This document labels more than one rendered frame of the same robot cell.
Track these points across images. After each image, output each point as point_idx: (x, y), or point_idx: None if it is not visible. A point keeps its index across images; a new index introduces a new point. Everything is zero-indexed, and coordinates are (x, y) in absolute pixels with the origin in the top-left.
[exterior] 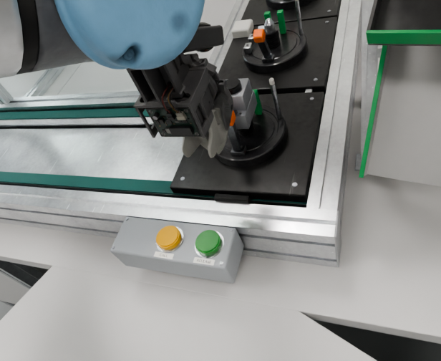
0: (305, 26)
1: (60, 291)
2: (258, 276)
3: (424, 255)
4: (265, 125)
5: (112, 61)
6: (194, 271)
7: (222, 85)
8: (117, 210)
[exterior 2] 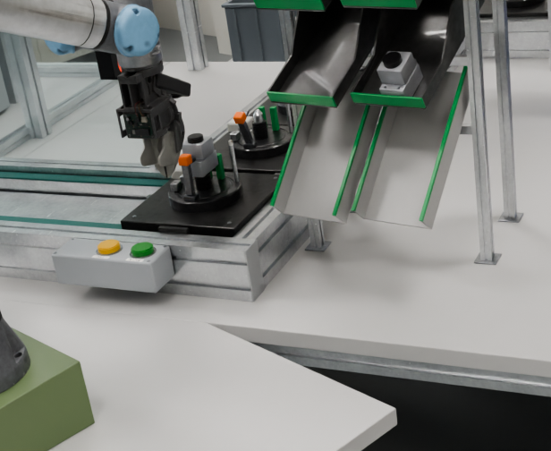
0: None
1: None
2: (181, 305)
3: (327, 297)
4: (222, 185)
5: (123, 48)
6: (123, 276)
7: (177, 114)
8: (63, 234)
